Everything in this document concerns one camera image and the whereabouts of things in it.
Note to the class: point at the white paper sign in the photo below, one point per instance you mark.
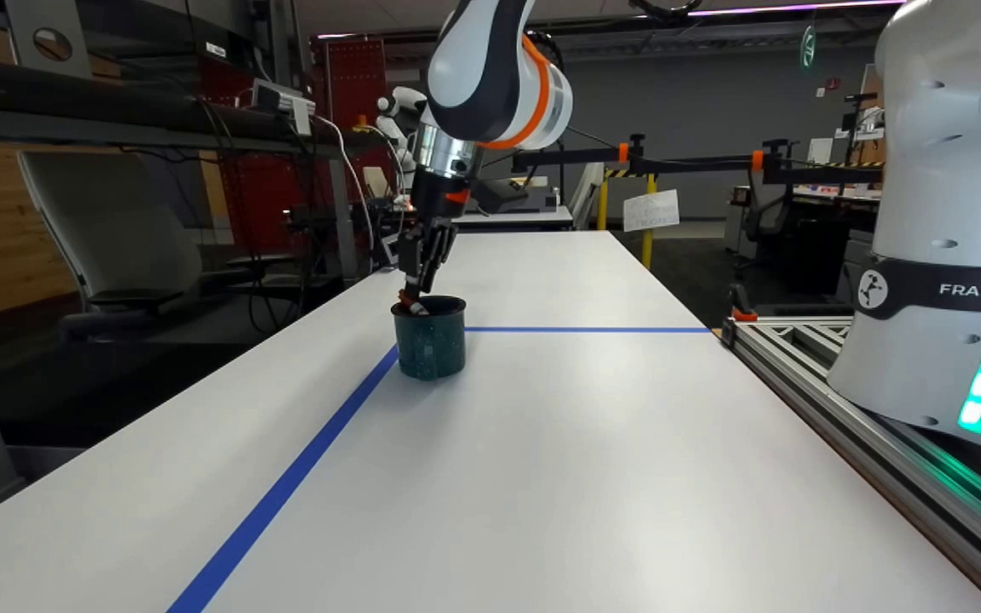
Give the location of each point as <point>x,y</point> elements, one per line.
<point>649,213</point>

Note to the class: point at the red machine cabinet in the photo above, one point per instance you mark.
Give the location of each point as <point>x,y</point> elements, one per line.
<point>265,188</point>

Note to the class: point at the blue tape line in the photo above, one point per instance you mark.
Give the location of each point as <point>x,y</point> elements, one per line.
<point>281,491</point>

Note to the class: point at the black horizontal camera boom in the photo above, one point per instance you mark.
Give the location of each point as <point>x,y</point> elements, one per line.
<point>771,163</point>

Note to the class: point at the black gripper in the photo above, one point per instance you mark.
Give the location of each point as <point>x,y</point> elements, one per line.
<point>425,232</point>

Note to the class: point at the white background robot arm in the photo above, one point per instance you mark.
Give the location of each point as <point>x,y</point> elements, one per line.
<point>416,144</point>

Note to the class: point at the dark teal cup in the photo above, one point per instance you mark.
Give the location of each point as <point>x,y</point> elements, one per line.
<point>430,337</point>

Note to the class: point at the aluminium rail base frame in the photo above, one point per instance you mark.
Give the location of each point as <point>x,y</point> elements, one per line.
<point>935,482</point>

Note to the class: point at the red and white marker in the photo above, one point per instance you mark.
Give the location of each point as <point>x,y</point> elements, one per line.
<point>411,306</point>

